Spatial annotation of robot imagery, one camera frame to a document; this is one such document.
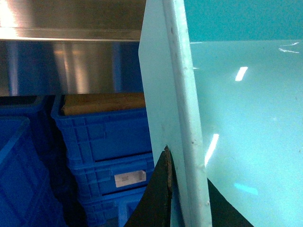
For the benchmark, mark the blue crate upper middle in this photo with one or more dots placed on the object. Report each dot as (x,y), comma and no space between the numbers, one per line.
(90,138)

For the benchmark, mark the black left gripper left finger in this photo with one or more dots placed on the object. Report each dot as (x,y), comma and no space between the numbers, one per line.
(154,208)

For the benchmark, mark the blue crate bottom middle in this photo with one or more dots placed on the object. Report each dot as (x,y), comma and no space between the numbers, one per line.
(119,205)

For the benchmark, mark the blue crate lower middle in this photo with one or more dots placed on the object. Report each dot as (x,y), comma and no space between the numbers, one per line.
(111,176)

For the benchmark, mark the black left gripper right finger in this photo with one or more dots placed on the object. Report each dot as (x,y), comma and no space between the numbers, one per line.
(223,213)

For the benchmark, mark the blue crate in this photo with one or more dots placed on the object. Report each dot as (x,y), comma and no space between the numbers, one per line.
(26,197)
(90,138)
(119,205)
(111,176)

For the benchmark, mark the turquoise plastic bin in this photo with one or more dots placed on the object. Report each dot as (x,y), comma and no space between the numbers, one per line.
(223,85)

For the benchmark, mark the cardboard in blue crate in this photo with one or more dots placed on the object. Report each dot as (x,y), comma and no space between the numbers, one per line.
(98,103)

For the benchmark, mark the blue crate far left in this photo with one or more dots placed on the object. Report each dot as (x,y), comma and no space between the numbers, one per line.
(26,197)

